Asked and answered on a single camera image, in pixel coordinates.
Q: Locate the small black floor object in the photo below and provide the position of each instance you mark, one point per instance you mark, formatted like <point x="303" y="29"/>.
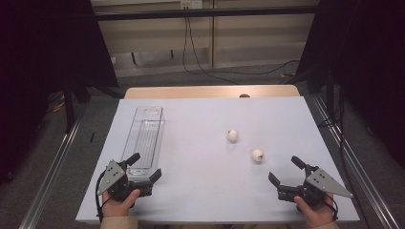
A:
<point x="92" y="137"/>

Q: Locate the black horizontal bar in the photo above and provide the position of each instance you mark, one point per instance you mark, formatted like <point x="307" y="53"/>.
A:
<point x="207" y="13"/>

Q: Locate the black curtain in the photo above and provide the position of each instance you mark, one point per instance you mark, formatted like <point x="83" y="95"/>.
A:
<point x="366" y="63"/>
<point x="38" y="63"/>

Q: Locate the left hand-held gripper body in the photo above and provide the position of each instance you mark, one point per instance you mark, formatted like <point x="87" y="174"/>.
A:
<point x="116" y="178"/>

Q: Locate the black stand leg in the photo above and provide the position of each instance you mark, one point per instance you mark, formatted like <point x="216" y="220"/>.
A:
<point x="69" y="108"/>

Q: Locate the white table mat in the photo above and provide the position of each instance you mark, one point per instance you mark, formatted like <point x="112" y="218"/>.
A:
<point x="207" y="178"/>

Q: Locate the white egg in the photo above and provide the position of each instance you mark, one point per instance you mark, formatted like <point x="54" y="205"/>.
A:
<point x="232" y="135"/>
<point x="257" y="155"/>

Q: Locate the clear plastic tray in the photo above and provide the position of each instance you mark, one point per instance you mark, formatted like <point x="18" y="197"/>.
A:
<point x="143" y="140"/>

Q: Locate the white wall socket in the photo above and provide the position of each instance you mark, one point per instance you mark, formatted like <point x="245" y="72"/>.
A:
<point x="191" y="4"/>

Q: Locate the person's left hand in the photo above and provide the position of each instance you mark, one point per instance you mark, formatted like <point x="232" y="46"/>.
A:
<point x="117" y="208"/>

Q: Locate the aluminium floor rail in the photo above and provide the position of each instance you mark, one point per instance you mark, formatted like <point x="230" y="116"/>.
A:
<point x="359" y="171"/>
<point x="47" y="184"/>

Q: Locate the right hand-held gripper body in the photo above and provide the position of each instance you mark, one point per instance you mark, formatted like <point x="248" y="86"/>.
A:
<point x="318" y="184"/>

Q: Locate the person's right hand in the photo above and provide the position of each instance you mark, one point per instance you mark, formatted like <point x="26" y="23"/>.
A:
<point x="318" y="214"/>

